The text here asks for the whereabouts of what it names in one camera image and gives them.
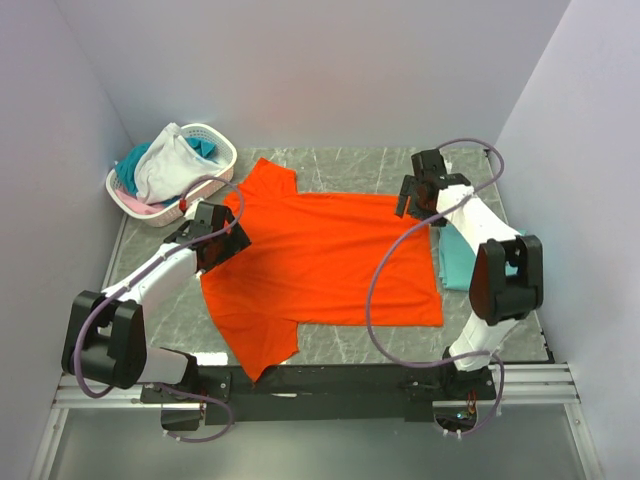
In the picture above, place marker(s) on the teal t shirt in basket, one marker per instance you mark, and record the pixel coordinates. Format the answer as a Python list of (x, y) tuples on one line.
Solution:
[(125, 169)]

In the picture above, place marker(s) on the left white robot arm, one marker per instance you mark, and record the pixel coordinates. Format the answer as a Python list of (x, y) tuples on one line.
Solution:
[(105, 339)]

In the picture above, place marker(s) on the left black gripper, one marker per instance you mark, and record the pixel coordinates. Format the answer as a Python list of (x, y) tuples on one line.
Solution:
[(235, 242)]

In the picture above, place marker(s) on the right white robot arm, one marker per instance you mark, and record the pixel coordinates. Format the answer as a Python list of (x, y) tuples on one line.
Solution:
[(507, 276)]

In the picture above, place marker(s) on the white t shirt in basket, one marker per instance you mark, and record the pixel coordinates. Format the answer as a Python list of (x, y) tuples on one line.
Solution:
[(171, 164)]

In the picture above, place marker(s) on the pink t shirt in basket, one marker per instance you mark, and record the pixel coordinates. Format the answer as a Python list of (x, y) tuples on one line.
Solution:
[(137, 209)]

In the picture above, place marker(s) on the orange t shirt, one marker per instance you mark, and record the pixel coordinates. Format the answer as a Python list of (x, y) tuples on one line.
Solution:
[(311, 260)]

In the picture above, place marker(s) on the white plastic laundry basket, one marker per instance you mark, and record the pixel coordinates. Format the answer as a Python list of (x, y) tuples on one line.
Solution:
[(199, 190)]

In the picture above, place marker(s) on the folded teal t shirt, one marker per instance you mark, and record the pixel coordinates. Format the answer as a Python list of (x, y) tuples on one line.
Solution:
[(456, 260)]

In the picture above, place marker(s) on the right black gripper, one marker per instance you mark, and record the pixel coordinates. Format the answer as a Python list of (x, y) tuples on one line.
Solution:
[(410, 189)]

